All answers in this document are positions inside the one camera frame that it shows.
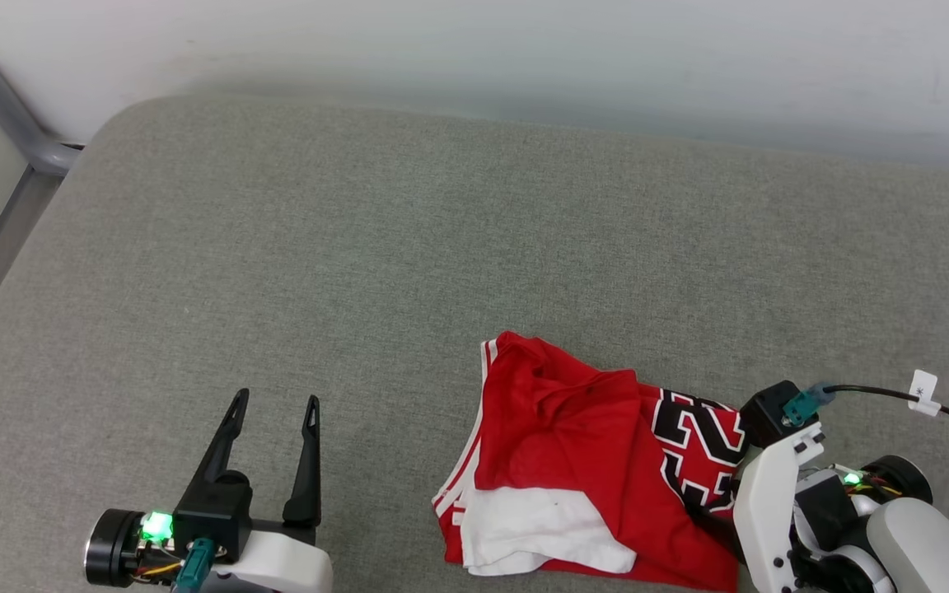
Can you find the red white basketball jersey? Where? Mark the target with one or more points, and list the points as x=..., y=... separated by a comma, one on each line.
x=565, y=428

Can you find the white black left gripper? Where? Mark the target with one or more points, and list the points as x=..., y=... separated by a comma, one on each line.
x=285, y=564

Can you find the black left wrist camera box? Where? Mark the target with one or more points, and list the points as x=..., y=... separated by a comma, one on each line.
x=215, y=515

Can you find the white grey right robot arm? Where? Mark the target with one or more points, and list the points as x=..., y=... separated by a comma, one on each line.
x=919, y=543

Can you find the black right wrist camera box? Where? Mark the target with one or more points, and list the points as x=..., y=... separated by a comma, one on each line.
x=767, y=412

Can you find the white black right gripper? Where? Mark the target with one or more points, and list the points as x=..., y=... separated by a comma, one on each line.
x=767, y=511

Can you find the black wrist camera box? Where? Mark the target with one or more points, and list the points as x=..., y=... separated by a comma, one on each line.
x=767, y=412
x=215, y=515

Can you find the grey metal pipe frame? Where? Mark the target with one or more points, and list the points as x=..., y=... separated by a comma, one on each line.
x=13, y=115

